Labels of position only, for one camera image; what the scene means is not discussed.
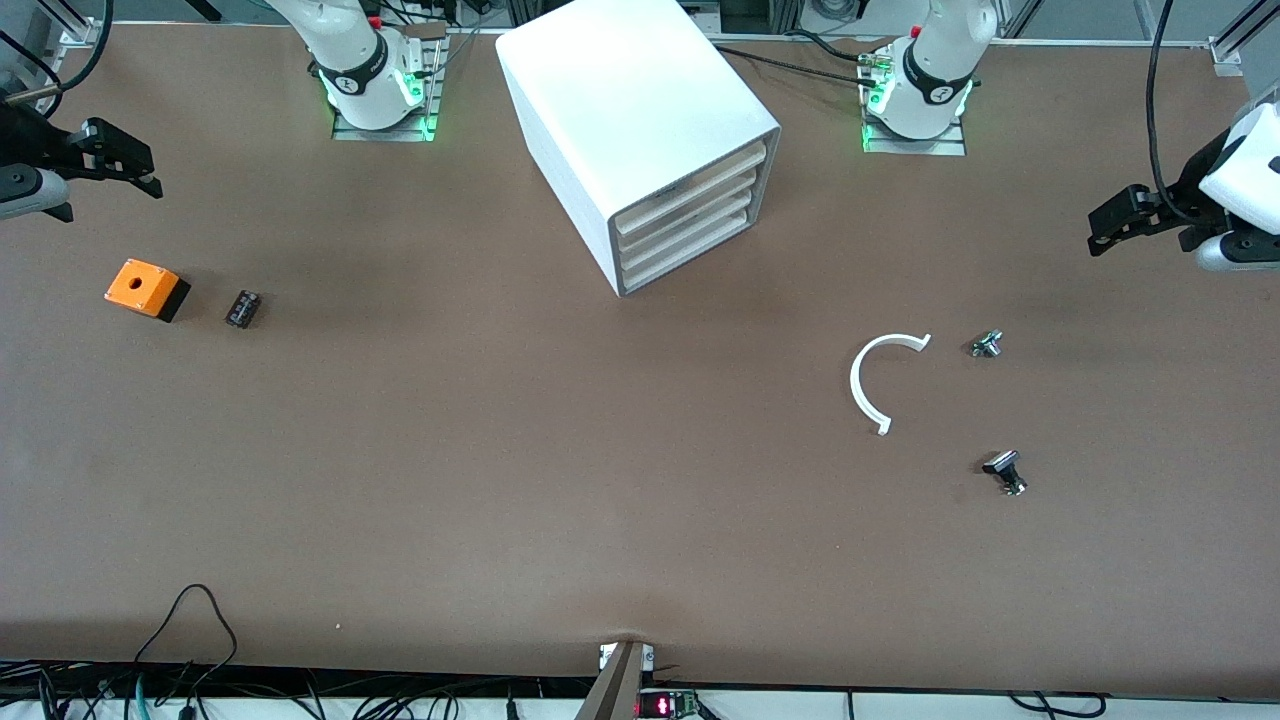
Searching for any red LED display module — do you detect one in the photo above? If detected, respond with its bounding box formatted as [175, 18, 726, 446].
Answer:
[636, 688, 701, 720]

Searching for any aluminium frame profile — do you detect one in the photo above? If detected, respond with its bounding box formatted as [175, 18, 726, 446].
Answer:
[38, 0, 101, 47]
[1208, 0, 1280, 77]

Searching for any black capped metal switch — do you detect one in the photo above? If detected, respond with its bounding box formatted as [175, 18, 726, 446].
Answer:
[981, 450, 1029, 497]

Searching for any grey metal bar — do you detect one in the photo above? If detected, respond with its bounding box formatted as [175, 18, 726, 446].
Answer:
[575, 640, 656, 720]

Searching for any white curved plastic arc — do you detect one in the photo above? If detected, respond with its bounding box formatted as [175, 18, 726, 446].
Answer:
[850, 333, 933, 437]

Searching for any orange black switch box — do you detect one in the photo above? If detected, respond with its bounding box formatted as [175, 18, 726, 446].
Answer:
[104, 259, 192, 323]

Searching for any black looped cable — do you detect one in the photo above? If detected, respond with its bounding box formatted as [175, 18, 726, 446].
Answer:
[133, 584, 239, 691]

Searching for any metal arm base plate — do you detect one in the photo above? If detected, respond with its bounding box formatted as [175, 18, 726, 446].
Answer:
[861, 95, 968, 157]
[331, 30, 447, 142]

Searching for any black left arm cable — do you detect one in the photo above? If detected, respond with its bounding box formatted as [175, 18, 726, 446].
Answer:
[1146, 0, 1201, 223]

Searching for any black table cable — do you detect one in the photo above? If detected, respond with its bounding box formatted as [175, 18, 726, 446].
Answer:
[785, 28, 881, 65]
[712, 44, 873, 87]

